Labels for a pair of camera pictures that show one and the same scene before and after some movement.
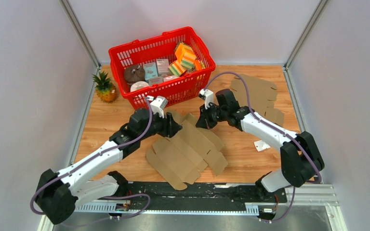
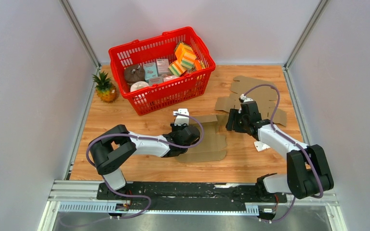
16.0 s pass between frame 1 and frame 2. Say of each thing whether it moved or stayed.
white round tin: stayed
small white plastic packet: stayed
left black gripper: moved
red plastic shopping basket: stayed
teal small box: stayed
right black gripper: moved
